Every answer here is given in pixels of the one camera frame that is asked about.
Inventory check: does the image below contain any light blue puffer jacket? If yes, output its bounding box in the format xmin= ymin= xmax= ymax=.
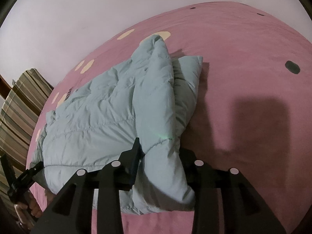
xmin=30 ymin=35 xmax=203 ymax=215

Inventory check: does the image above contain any person's left hand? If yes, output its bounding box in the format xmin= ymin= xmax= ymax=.
xmin=14 ymin=191 xmax=42 ymax=223

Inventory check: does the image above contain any striped brown green cushion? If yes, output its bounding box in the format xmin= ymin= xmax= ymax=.
xmin=0 ymin=68 xmax=55 ymax=215

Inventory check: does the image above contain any pink polka dot bedsheet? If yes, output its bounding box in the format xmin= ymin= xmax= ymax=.
xmin=28 ymin=2 xmax=311 ymax=233

